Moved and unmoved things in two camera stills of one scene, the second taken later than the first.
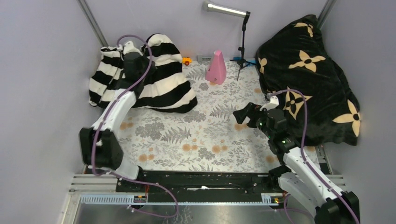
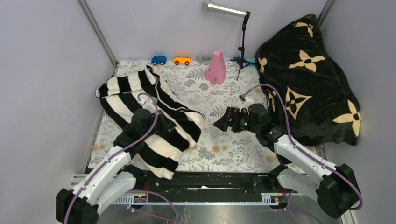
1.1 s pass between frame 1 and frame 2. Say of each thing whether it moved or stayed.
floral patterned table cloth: stayed
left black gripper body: moved
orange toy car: stayed
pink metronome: stayed
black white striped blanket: moved
